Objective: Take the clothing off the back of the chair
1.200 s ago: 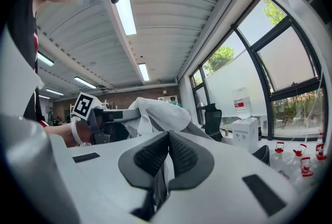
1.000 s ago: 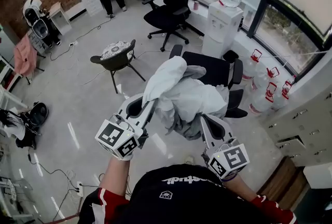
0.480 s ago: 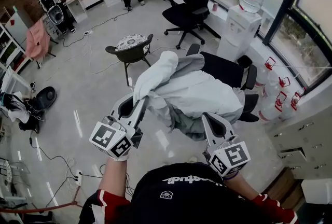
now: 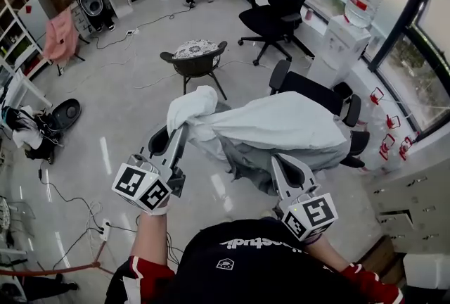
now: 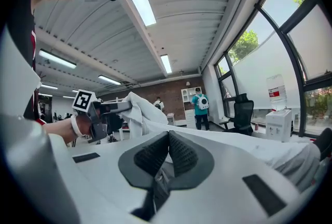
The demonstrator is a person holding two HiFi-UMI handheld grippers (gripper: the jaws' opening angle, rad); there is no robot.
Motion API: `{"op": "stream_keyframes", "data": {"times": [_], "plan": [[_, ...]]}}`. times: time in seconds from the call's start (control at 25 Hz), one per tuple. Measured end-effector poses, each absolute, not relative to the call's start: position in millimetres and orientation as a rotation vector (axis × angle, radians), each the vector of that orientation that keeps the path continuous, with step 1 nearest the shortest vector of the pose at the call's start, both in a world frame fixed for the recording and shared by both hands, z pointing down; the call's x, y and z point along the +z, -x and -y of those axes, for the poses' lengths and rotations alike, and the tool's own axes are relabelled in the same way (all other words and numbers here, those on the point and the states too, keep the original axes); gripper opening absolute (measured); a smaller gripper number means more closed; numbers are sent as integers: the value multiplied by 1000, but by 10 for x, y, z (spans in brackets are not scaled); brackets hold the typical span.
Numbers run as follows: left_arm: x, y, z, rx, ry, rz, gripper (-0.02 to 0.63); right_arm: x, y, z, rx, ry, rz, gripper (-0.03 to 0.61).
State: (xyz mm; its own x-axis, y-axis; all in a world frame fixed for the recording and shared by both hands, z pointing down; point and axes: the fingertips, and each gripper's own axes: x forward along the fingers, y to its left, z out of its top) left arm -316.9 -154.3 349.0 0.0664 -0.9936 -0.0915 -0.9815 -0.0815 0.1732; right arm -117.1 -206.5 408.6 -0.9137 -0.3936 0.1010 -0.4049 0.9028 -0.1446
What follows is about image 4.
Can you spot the white water dispenser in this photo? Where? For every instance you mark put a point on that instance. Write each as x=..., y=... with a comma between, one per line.
x=339, y=49

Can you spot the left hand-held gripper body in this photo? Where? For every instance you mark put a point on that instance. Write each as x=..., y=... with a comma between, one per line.
x=140, y=183

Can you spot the light grey clothing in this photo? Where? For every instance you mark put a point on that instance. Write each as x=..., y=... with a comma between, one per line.
x=274, y=123

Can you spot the black armrest office chair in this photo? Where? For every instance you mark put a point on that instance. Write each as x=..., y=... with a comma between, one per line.
x=313, y=91

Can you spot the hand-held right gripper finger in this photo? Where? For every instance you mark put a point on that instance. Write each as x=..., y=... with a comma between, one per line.
x=281, y=179
x=310, y=180

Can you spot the white open shelf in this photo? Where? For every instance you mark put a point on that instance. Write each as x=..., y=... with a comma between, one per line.
x=17, y=49

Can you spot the clear water bottle red label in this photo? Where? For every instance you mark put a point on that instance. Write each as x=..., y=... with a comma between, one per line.
x=364, y=1

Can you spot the pink cloth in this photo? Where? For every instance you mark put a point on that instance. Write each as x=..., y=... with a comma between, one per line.
x=61, y=37

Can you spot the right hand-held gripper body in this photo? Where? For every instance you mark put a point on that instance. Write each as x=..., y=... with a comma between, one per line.
x=313, y=213

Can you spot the person's left forearm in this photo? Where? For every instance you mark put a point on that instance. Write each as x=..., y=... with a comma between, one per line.
x=149, y=235

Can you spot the white board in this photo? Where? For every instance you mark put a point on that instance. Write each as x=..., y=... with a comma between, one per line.
x=33, y=19

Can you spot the dark window frame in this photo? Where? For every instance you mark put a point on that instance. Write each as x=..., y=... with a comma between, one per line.
x=404, y=31

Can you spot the white multi-drawer cabinet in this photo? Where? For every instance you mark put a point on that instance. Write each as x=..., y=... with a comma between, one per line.
x=411, y=204

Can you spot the white box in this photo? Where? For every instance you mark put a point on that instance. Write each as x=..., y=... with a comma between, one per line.
x=427, y=271

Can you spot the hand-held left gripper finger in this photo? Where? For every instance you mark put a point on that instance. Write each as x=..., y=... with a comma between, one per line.
x=169, y=151
x=179, y=147

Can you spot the person's right forearm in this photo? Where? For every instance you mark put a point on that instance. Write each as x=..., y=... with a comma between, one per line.
x=328, y=253

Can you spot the person's black red-sleeved shirt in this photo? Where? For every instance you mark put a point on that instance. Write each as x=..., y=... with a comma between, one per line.
x=260, y=271

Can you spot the patterned round seat cushion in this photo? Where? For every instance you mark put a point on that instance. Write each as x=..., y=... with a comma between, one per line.
x=195, y=48

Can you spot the black mesh high-back office chair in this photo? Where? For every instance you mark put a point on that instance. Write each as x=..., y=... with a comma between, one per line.
x=281, y=10

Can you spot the dark round wicker chair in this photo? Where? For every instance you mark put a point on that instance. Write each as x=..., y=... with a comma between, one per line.
x=197, y=65

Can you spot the white power strip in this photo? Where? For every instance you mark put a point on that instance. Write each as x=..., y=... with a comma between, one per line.
x=105, y=229
x=132, y=32

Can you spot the pink cup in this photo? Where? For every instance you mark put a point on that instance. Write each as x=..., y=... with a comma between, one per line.
x=309, y=14

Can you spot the black round floor device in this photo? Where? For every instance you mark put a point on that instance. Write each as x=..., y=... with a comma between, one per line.
x=68, y=112

